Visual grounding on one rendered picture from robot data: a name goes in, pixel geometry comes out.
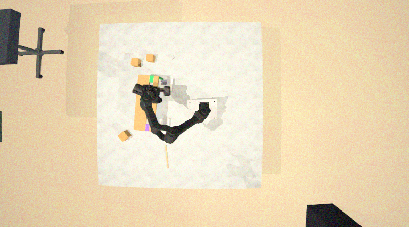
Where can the small tan cube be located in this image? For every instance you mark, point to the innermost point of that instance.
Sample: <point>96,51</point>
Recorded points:
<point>136,62</point>

